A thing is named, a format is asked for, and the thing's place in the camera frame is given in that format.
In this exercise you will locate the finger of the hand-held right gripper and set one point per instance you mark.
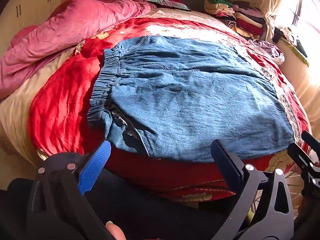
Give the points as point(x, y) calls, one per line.
point(303, 163)
point(311, 141)

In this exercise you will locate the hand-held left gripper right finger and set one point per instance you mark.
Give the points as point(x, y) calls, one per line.
point(226, 166)

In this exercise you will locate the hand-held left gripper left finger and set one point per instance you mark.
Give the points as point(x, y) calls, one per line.
point(96, 163)

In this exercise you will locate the blue denim pants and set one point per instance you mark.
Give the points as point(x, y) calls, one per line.
point(187, 100)

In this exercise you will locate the person's left hand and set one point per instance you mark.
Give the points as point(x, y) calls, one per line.
point(116, 232)

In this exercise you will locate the person's black clothing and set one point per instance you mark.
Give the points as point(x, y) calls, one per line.
point(150, 205)

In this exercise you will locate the red floral blanket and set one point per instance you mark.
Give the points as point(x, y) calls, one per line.
point(57, 105)

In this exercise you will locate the cluttered bedside table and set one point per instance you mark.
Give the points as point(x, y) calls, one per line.
point(291, 48)

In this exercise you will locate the lilac crumpled cloth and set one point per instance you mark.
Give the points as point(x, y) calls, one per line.
point(271, 51)

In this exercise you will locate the window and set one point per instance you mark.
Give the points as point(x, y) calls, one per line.
point(305, 10)

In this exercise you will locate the pink duvet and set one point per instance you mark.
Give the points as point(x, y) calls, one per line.
point(62, 30)

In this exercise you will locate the cream curtain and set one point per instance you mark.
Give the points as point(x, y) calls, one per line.
point(272, 2)

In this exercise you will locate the pile of folded clothes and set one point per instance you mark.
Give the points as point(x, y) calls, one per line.
point(235, 15)

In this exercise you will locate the striped pillow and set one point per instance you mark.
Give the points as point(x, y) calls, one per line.
point(170, 3)

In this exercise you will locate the beige wardrobe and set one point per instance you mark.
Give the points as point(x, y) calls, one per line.
point(32, 2)

